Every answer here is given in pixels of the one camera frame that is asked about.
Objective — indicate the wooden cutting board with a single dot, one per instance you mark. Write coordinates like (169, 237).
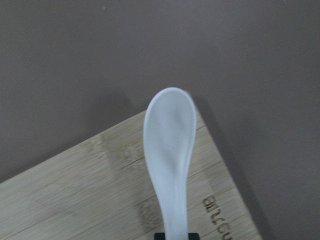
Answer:
(100, 189)

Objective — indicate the white ceramic spoon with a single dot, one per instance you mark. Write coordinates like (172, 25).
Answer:
(169, 132)

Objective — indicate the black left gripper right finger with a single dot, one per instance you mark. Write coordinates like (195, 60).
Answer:
(193, 236)

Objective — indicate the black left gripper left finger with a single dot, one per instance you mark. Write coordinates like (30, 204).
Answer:
(159, 236)

